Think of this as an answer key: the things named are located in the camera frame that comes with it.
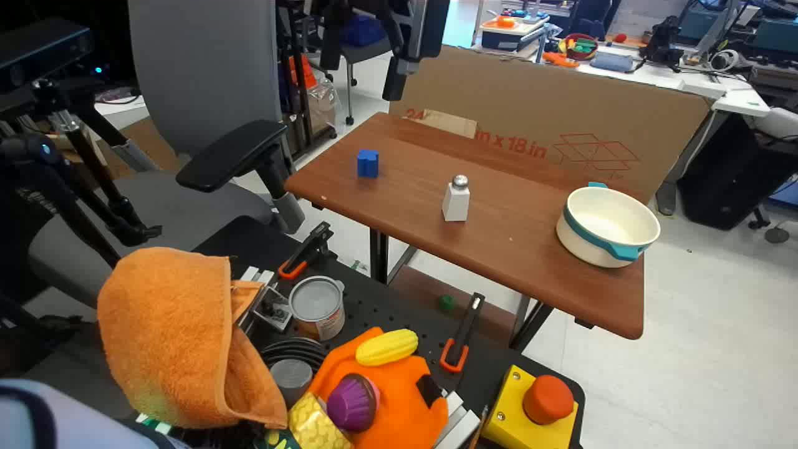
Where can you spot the purple toy cupcake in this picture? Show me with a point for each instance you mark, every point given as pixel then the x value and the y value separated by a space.
pixel 353 403

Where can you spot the grey cylinder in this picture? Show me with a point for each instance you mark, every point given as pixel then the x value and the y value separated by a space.
pixel 289 375

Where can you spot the orange cloth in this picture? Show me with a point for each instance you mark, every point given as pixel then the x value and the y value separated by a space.
pixel 169 333

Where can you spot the small green ball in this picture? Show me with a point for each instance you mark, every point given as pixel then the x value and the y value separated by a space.
pixel 446 305

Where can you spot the blue cube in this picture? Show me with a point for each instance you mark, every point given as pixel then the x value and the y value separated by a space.
pixel 366 166

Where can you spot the white pot teal rim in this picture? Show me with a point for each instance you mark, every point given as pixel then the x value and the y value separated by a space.
pixel 603 222

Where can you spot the white salt cellar silver top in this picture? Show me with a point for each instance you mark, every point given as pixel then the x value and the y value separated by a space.
pixel 455 203

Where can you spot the orange plastic toy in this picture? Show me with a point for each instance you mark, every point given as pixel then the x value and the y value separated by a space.
pixel 400 408

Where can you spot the brown cardboard panel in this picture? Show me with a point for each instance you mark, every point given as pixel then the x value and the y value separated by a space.
pixel 538 126

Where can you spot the metal cup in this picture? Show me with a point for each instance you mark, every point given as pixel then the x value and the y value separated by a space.
pixel 318 305

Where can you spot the yellow box red button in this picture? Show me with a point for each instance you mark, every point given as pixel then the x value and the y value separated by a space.
pixel 531 410

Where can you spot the black bag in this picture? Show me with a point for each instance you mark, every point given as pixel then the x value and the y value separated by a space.
pixel 720 176

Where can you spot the orange black clamp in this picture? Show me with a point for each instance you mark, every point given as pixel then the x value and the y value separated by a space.
pixel 305 253
pixel 462 335

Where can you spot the black camera tripod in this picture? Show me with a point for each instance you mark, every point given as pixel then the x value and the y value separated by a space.
pixel 58 158

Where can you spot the yellow toy corn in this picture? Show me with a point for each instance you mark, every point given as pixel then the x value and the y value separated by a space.
pixel 386 348

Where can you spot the grey office chair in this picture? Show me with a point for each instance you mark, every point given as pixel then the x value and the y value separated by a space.
pixel 200 91

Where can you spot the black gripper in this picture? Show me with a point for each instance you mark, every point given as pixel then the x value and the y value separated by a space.
pixel 420 26

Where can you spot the black perforated base board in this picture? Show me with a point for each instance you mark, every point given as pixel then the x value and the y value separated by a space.
pixel 389 299

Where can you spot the white desk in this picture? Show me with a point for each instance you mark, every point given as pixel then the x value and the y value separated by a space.
pixel 674 78

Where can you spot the yellow textured toy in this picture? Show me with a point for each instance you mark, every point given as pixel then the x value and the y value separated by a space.
pixel 315 424

